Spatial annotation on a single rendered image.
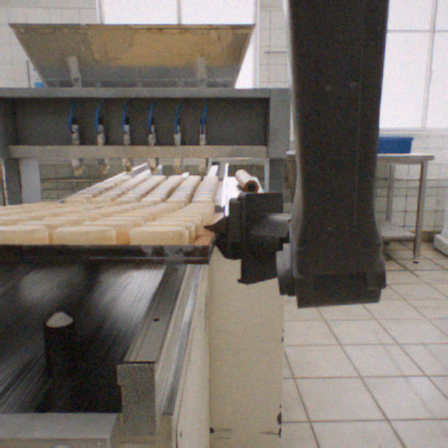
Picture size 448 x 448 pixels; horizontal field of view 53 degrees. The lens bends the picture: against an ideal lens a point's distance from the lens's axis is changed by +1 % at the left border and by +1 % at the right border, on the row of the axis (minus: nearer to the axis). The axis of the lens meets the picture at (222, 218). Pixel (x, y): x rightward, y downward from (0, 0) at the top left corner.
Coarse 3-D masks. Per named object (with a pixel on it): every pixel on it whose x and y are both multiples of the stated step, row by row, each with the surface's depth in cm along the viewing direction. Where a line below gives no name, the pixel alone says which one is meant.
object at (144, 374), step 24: (216, 168) 217; (168, 264) 64; (192, 264) 73; (168, 288) 55; (168, 312) 47; (144, 336) 42; (168, 336) 44; (144, 360) 38; (168, 360) 44; (144, 384) 36; (168, 384) 44; (144, 408) 37; (144, 432) 37
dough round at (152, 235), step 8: (136, 232) 37; (144, 232) 36; (152, 232) 36; (160, 232) 36; (168, 232) 36; (176, 232) 37; (184, 232) 37; (136, 240) 37; (144, 240) 36; (152, 240) 36; (160, 240) 36; (168, 240) 36; (176, 240) 37; (184, 240) 37
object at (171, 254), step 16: (224, 208) 94; (0, 256) 34; (16, 256) 34; (32, 256) 34; (48, 256) 34; (64, 256) 34; (80, 256) 34; (96, 256) 34; (112, 256) 34; (128, 256) 34; (144, 256) 34; (160, 256) 34; (176, 256) 34; (192, 256) 34; (208, 256) 34
